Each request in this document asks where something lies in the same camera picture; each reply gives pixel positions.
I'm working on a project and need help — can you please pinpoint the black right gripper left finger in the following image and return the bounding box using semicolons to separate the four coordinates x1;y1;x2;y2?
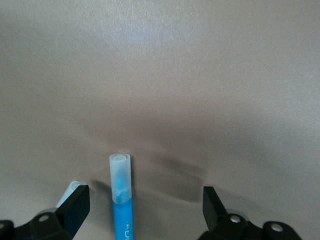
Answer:
0;183;91;240

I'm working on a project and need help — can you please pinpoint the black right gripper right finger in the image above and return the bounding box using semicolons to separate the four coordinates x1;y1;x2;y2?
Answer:
196;186;304;240

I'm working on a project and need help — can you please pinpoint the blue marker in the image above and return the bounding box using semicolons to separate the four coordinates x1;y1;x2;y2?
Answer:
109;153;136;240

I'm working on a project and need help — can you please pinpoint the purple marker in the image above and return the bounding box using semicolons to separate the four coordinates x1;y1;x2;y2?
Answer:
55;180;83;209

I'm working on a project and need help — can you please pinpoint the brown table cover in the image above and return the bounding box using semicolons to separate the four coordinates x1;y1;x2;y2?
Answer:
0;0;320;240

